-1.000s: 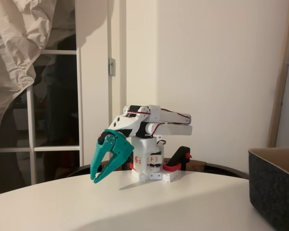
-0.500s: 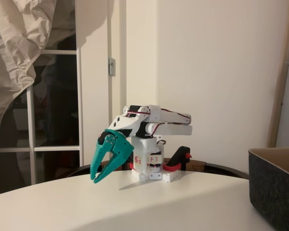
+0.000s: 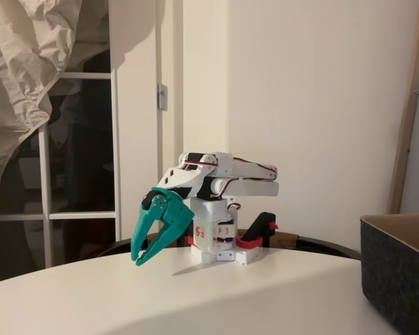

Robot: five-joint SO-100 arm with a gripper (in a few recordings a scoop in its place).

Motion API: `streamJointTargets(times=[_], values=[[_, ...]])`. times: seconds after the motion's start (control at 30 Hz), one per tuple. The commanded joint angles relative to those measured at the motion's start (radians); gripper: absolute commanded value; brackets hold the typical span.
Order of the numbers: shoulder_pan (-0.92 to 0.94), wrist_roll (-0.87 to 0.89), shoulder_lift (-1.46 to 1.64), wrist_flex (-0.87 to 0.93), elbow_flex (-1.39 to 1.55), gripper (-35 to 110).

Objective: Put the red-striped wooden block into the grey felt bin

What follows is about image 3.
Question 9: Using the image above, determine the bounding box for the dark grey felt box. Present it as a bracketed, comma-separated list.
[359, 213, 419, 335]

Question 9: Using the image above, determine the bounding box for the white framed glass door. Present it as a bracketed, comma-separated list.
[0, 0, 184, 280]

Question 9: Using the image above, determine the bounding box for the metal door hinge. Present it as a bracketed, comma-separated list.
[156, 83, 168, 112]

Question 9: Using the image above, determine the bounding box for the beige crumpled curtain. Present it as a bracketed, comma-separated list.
[0, 0, 111, 283]

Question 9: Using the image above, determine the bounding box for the wooden frame with frosted panel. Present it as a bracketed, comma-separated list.
[387, 0, 419, 216]

